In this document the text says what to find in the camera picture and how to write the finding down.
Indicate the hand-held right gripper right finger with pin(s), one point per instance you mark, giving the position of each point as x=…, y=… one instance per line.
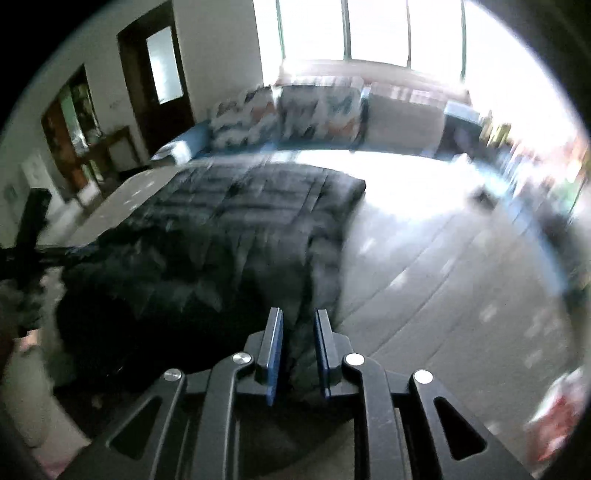
x=323, y=355

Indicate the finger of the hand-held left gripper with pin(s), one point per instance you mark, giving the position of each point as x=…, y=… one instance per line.
x=33, y=212
x=27, y=261

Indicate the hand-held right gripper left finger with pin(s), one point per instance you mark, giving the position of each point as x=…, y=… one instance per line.
x=275, y=355

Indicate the black down jacket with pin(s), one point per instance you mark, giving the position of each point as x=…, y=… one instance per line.
x=207, y=240

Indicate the person's left forearm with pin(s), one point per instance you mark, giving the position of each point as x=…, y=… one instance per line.
x=25, y=300

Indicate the wooden display cabinet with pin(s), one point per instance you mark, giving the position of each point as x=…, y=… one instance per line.
x=60, y=134

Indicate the wooden side table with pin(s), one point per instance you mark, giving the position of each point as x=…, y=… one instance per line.
x=115, y=138

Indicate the dark wooden door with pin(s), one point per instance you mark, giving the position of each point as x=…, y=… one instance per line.
x=138, y=101

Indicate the blue curved sofa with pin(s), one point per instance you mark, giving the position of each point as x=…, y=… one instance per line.
x=184, y=145

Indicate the butterfly print pillow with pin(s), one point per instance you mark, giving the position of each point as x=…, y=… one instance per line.
x=240, y=117
x=318, y=113

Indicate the plain white pillow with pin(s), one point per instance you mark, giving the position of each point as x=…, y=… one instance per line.
x=401, y=120

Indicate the green framed window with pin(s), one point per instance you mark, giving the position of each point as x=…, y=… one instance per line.
x=369, y=32

